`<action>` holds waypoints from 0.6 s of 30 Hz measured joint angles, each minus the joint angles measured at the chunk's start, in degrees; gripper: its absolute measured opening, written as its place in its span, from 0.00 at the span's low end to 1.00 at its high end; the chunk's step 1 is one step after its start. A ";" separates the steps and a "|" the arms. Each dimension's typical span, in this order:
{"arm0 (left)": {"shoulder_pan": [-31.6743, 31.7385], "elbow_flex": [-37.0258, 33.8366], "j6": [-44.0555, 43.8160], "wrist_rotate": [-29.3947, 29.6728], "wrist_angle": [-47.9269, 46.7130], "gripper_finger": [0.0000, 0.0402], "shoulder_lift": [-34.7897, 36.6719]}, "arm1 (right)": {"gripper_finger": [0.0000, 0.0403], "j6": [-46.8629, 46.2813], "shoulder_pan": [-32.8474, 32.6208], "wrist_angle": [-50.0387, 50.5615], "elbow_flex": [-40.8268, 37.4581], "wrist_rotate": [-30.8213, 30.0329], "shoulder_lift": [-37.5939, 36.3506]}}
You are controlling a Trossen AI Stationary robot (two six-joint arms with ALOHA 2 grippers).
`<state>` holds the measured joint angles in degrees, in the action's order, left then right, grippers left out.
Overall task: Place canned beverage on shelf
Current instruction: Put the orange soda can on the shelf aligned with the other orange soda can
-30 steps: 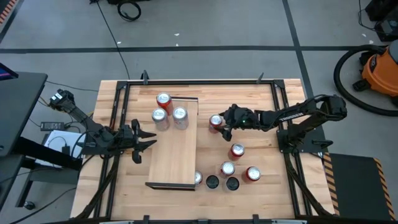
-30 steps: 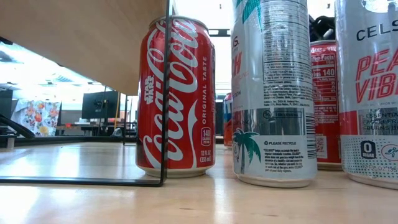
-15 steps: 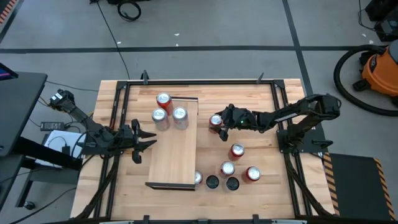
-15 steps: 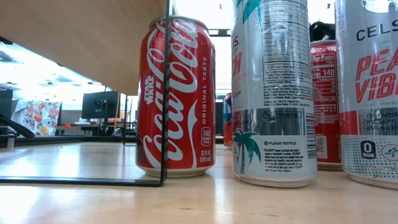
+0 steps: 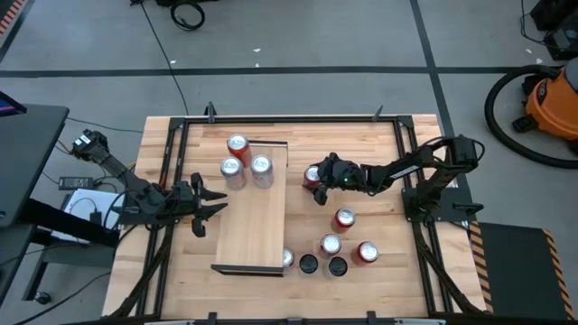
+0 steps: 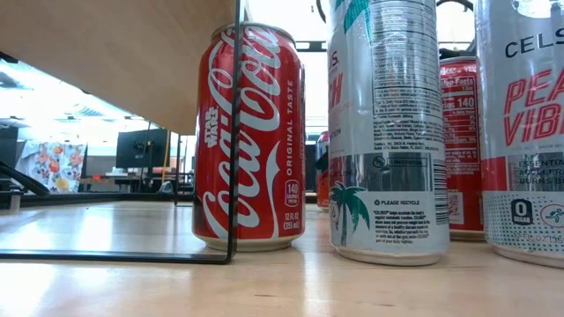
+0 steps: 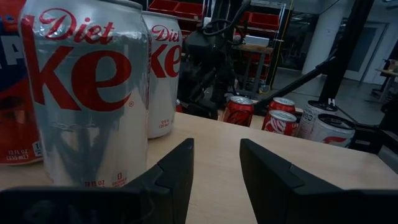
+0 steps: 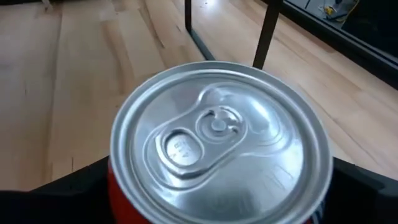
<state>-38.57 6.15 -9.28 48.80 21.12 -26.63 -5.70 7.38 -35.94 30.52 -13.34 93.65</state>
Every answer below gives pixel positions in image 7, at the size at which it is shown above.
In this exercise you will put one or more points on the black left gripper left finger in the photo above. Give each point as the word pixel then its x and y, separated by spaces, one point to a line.
pixel 171 193

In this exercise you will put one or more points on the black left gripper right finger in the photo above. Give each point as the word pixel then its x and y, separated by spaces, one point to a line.
pixel 273 193

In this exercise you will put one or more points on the red Coca-Cola can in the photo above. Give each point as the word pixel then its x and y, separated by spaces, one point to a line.
pixel 237 113
pixel 278 124
pixel 281 105

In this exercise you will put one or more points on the white Celsius energy can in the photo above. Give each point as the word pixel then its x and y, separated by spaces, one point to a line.
pixel 331 135
pixel 311 121

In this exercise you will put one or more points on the silver Diet Coke can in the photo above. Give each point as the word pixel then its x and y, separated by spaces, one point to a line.
pixel 90 93
pixel 164 93

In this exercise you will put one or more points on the orange Fanta can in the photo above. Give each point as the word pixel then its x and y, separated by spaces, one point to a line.
pixel 15 124

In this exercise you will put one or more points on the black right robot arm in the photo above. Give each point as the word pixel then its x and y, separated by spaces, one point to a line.
pixel 205 62

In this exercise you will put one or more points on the wooden workbench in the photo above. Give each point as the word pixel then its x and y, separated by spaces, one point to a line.
pixel 252 49

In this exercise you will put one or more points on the white box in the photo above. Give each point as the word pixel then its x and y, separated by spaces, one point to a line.
pixel 256 41

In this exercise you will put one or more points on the white pillar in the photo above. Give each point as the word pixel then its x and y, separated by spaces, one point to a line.
pixel 321 40

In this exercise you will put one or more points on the wooden side table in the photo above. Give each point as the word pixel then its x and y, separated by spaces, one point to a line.
pixel 390 72

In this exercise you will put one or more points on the grey door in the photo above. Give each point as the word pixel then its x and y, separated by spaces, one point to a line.
pixel 373 56

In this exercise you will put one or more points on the red storage bin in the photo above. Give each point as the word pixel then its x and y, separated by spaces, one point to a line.
pixel 261 21
pixel 189 9
pixel 163 5

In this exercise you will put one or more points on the wooden shelf black metal frame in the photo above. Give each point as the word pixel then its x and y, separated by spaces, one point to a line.
pixel 217 149

